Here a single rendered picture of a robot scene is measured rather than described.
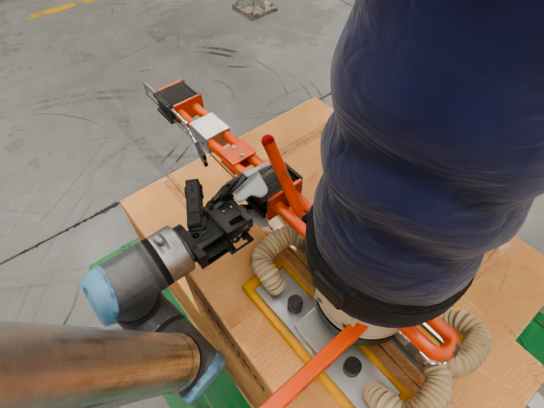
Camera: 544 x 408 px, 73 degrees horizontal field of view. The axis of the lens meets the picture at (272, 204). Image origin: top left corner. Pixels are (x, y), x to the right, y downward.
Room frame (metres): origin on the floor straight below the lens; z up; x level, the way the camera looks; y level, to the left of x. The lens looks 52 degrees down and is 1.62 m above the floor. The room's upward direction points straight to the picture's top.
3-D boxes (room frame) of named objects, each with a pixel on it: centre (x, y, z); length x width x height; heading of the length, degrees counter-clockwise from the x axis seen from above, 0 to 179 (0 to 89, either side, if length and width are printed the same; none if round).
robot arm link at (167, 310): (0.26, 0.24, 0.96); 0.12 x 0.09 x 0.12; 48
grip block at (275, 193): (0.46, 0.00, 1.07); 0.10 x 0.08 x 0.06; 130
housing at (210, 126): (0.63, 0.14, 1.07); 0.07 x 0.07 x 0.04; 40
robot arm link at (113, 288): (0.27, 0.24, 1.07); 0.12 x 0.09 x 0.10; 129
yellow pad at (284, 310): (0.21, -0.09, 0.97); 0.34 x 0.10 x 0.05; 40
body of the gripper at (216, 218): (0.37, 0.10, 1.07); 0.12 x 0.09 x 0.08; 129
